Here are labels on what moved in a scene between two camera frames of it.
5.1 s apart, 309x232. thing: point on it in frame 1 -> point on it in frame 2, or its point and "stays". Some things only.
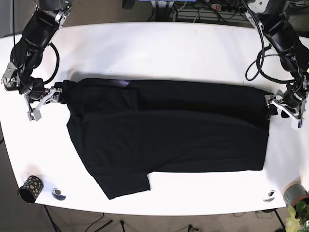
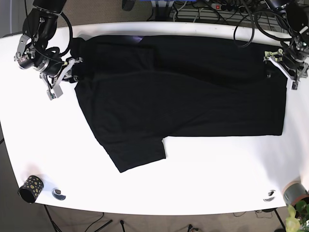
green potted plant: (297, 220) stays
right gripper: (295, 112) -> (294, 68)
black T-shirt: (120, 131) -> (138, 92)
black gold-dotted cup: (31, 189) stays
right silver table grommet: (270, 196) stays
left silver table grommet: (56, 193) stays
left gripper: (35, 113) -> (54, 71)
